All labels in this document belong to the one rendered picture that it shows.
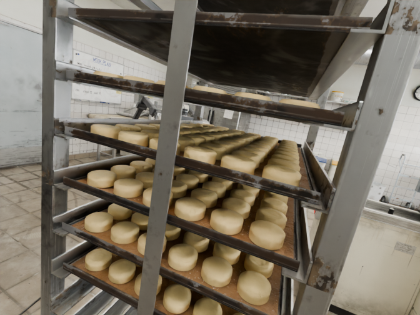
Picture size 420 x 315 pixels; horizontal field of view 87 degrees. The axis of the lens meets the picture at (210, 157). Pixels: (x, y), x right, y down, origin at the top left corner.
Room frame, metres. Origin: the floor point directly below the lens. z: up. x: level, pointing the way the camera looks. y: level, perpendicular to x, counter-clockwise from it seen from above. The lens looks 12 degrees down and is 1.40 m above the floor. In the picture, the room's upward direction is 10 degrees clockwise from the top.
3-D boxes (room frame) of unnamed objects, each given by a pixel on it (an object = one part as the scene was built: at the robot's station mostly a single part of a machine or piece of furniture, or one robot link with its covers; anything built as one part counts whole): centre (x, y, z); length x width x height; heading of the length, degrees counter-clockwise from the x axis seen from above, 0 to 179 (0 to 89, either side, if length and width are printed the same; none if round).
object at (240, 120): (5.79, -0.02, 1.02); 1.40 x 0.90 x 2.05; 67
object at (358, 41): (0.53, -0.22, 1.50); 0.64 x 0.03 x 0.03; 161
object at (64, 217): (0.66, 0.15, 1.14); 0.64 x 0.03 x 0.03; 161
